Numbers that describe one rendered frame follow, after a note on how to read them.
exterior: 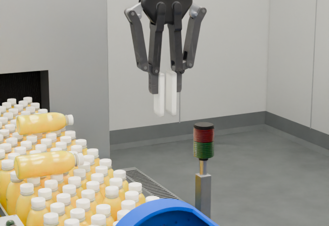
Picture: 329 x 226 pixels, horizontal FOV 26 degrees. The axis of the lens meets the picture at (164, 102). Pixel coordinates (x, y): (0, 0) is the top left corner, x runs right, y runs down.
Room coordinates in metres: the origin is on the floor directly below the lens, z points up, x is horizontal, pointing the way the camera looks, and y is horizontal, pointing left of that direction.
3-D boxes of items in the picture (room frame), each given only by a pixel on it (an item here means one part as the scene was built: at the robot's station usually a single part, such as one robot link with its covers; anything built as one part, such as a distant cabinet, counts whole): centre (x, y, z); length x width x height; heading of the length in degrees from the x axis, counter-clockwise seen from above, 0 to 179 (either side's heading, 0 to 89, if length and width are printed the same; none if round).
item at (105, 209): (1.81, 0.17, 1.10); 0.04 x 0.04 x 0.02
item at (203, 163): (2.09, -0.12, 1.18); 0.06 x 0.06 x 0.16
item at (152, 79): (1.10, 0.03, 1.60); 0.03 x 0.01 x 0.05; 110
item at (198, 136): (2.09, -0.12, 1.23); 0.06 x 0.06 x 0.04
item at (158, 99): (1.11, 0.01, 1.57); 0.03 x 0.01 x 0.07; 20
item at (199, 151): (2.09, -0.12, 1.18); 0.06 x 0.06 x 0.05
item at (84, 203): (1.85, 0.23, 1.10); 0.04 x 0.04 x 0.02
